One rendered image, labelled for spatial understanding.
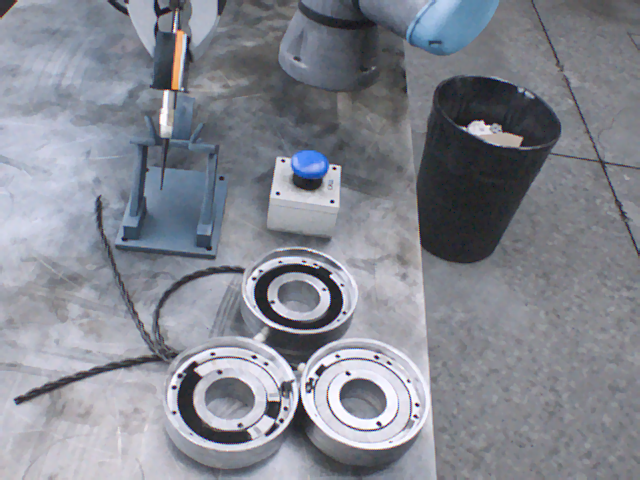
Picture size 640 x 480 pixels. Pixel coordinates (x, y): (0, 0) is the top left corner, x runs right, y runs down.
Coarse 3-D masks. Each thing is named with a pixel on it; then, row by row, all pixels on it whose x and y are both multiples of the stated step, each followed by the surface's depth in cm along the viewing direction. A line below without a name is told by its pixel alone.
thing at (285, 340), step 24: (264, 264) 64; (312, 264) 65; (336, 264) 64; (288, 288) 64; (312, 288) 63; (288, 312) 60; (312, 312) 61; (288, 336) 58; (312, 336) 58; (336, 336) 60
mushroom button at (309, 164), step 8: (296, 152) 70; (304, 152) 70; (312, 152) 70; (296, 160) 69; (304, 160) 69; (312, 160) 69; (320, 160) 69; (296, 168) 69; (304, 168) 68; (312, 168) 68; (320, 168) 69; (328, 168) 70; (304, 176) 69; (312, 176) 69; (320, 176) 69
